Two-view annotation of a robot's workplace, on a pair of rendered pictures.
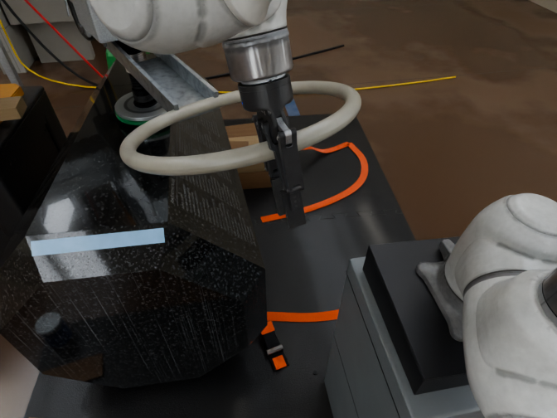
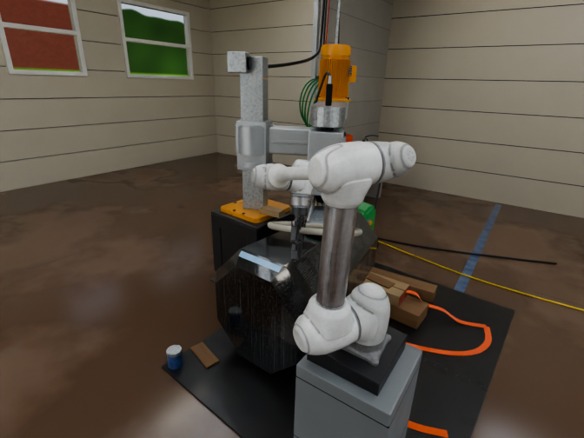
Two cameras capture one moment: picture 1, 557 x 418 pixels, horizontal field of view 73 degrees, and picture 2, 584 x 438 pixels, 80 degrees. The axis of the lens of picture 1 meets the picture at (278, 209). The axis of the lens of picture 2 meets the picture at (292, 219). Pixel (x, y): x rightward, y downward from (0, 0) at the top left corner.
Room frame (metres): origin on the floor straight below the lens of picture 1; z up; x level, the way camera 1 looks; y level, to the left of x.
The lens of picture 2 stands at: (-0.59, -1.00, 1.86)
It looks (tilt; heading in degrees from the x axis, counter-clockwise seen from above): 21 degrees down; 44
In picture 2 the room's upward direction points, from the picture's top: 2 degrees clockwise
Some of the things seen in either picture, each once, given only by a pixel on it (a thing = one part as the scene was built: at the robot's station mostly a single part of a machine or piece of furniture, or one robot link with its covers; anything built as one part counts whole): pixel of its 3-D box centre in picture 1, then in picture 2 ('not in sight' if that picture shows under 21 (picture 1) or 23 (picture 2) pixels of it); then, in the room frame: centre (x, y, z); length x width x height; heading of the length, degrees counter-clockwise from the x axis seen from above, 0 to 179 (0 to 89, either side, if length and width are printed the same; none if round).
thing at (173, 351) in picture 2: not in sight; (175, 356); (0.22, 0.88, 0.08); 0.10 x 0.10 x 0.13
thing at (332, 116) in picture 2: not in sight; (329, 114); (1.50, 0.68, 1.66); 0.96 x 0.25 x 0.17; 36
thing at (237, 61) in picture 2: not in sight; (239, 63); (1.23, 1.39, 2.00); 0.20 x 0.18 x 0.15; 96
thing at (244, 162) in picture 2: not in sight; (255, 144); (1.38, 1.39, 1.36); 0.35 x 0.35 x 0.41
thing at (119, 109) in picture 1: (146, 104); not in sight; (1.22, 0.47, 0.91); 0.21 x 0.21 x 0.01
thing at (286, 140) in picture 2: not in sight; (277, 139); (1.49, 1.23, 1.41); 0.74 x 0.34 x 0.25; 125
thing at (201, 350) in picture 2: not in sight; (204, 355); (0.41, 0.82, 0.02); 0.25 x 0.10 x 0.01; 86
